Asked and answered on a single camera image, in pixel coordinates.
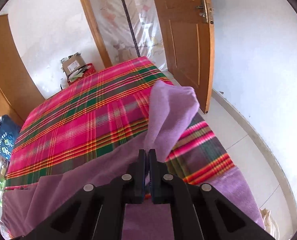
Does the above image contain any purple fleece garment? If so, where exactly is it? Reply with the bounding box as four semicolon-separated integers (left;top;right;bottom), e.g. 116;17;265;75
2;81;263;237

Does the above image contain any cream cloth on floor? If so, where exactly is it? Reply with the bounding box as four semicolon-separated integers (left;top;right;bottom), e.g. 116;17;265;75
260;209;280;240

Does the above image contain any pink plaid tablecloth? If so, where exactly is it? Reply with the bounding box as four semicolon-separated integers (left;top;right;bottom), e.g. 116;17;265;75
6;57;234;190

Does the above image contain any blue printed tote bag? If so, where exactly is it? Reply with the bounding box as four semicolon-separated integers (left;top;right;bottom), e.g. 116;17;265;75
0;115;21;160

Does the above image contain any red patterned storage basket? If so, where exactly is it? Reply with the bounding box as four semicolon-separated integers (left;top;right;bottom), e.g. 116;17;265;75
67;63;96;85

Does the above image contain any wooden wardrobe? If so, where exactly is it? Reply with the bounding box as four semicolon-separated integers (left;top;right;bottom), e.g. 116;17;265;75
0;15;45;126

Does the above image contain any brown cardboard box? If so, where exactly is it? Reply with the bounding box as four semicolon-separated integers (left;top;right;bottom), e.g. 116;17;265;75
61;53;85;79

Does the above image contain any transparent printed door curtain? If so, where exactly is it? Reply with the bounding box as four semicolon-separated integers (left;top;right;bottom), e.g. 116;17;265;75
90;0;167;72

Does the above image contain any wooden room door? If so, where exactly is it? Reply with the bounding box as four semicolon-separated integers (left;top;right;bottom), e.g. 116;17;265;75
154;0;215;113

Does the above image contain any metal door handle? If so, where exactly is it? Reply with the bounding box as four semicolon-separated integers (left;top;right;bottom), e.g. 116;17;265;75
196;0;213;24

